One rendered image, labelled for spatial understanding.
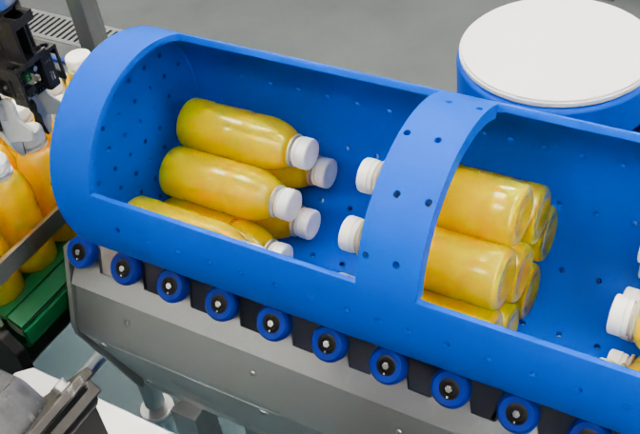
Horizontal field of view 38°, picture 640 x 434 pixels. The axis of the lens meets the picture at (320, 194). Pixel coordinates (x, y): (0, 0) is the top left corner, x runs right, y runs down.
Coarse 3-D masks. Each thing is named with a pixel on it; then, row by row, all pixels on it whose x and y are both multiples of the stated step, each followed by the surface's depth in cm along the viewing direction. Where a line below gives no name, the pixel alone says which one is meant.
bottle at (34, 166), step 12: (48, 144) 125; (24, 156) 124; (36, 156) 124; (48, 156) 124; (24, 168) 124; (36, 168) 124; (48, 168) 125; (36, 180) 125; (48, 180) 125; (36, 192) 127; (48, 192) 127; (48, 204) 128; (60, 228) 131; (60, 240) 132
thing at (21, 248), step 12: (48, 216) 125; (60, 216) 127; (36, 228) 124; (48, 228) 125; (24, 240) 122; (36, 240) 124; (48, 240) 126; (12, 252) 121; (24, 252) 123; (0, 264) 119; (12, 264) 121; (0, 276) 120
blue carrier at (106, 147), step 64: (128, 64) 104; (192, 64) 123; (256, 64) 115; (320, 64) 103; (64, 128) 104; (128, 128) 116; (320, 128) 119; (384, 128) 113; (448, 128) 89; (512, 128) 102; (576, 128) 90; (64, 192) 106; (128, 192) 119; (320, 192) 121; (384, 192) 87; (576, 192) 104; (192, 256) 101; (256, 256) 95; (320, 256) 117; (384, 256) 87; (576, 256) 106; (320, 320) 98; (384, 320) 90; (448, 320) 86; (576, 320) 104; (512, 384) 87; (576, 384) 82
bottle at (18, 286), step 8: (0, 232) 120; (0, 240) 120; (0, 248) 120; (8, 248) 122; (0, 256) 120; (16, 272) 124; (8, 280) 123; (16, 280) 124; (24, 280) 127; (0, 288) 123; (8, 288) 123; (16, 288) 125; (0, 296) 123; (8, 296) 124; (16, 296) 125; (0, 304) 124
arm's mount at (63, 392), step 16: (64, 384) 56; (80, 384) 56; (48, 400) 59; (64, 400) 55; (80, 400) 57; (96, 400) 58; (48, 416) 54; (64, 416) 56; (80, 416) 57; (96, 416) 59; (32, 432) 53; (48, 432) 55; (64, 432) 55; (80, 432) 58; (96, 432) 59
